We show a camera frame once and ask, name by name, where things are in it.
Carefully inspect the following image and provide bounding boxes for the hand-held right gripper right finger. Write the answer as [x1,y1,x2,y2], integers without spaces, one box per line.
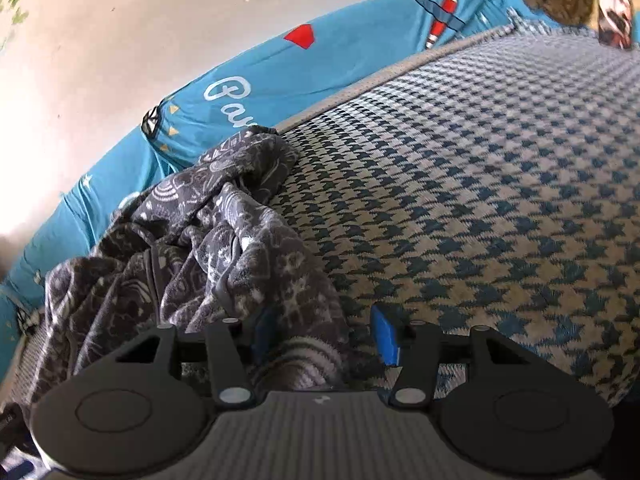
[369,302,526,407]

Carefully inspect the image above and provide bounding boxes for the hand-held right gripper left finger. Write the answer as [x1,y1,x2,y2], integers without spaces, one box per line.
[115,305,281,407]

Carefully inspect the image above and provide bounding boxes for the grey patterned fleece garment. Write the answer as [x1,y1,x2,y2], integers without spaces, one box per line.
[25,127,353,413]

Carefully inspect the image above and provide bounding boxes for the blue houndstooth bed mat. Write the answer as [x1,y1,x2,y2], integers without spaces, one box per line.
[0,22,640,480]

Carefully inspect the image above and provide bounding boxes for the blue printed bed bumper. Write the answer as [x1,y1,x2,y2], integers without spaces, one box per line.
[0,0,556,333]

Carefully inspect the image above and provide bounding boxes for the printed picture card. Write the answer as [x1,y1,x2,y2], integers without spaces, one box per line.
[596,0,635,52]

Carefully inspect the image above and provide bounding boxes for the green wall sticker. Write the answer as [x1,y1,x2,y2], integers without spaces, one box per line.
[0,0,28,51]

